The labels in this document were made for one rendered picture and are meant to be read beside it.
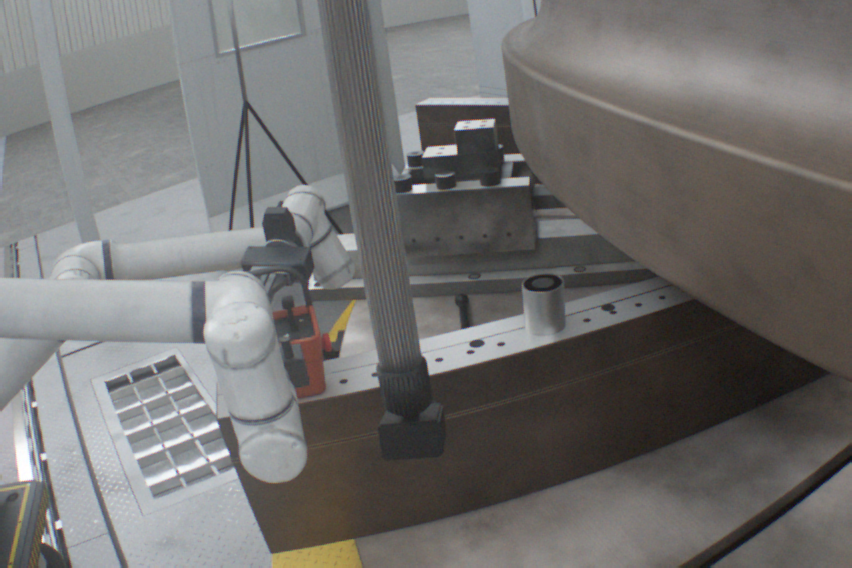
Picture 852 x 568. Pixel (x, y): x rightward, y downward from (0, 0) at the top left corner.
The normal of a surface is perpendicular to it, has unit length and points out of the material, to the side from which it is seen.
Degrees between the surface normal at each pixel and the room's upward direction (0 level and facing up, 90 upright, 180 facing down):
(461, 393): 90
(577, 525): 0
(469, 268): 90
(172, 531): 0
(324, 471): 90
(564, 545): 0
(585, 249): 71
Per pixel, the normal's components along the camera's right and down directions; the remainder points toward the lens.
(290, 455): 0.33, 0.36
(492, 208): -0.15, 0.39
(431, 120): -0.52, 0.38
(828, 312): -0.88, 0.28
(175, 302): 0.26, -0.43
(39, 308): 0.28, -0.17
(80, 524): -0.14, -0.92
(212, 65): 0.54, 0.24
